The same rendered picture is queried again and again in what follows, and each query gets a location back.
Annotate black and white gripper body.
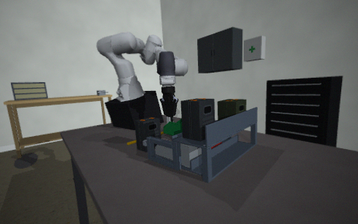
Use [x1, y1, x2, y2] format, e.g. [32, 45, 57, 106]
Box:
[162, 86, 175, 103]

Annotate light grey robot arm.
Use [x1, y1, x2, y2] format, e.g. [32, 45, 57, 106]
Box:
[97, 33, 188, 102]

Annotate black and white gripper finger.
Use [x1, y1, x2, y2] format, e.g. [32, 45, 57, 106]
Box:
[167, 95, 178, 122]
[160, 97, 169, 123]

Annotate green bin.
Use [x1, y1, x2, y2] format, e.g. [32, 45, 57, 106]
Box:
[163, 119, 183, 136]

